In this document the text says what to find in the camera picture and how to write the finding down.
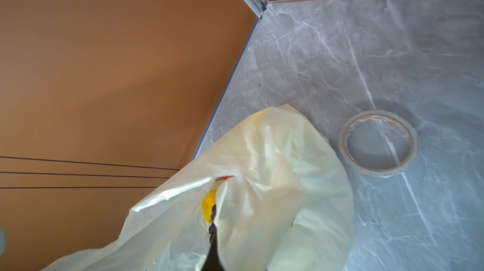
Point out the clear tape roll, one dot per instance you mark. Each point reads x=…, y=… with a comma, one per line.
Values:
x=378, y=143

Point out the yellow lemon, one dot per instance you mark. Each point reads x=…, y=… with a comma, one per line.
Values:
x=208, y=206

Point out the cream plastic bag orange print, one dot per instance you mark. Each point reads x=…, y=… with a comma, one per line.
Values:
x=283, y=202

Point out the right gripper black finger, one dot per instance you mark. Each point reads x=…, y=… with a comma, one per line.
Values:
x=212, y=262

